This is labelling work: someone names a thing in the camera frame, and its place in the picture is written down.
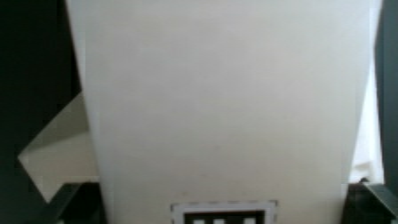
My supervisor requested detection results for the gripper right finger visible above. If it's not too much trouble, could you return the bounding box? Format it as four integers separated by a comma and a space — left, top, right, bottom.
342, 178, 398, 224

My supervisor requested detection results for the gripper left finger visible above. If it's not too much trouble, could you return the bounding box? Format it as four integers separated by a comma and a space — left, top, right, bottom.
41, 182, 107, 224

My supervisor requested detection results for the white cabinet body box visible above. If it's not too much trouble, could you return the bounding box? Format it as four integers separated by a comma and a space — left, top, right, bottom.
18, 95, 98, 202

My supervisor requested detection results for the white cabinet top block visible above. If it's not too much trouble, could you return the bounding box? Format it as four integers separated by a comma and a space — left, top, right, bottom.
66, 0, 383, 224

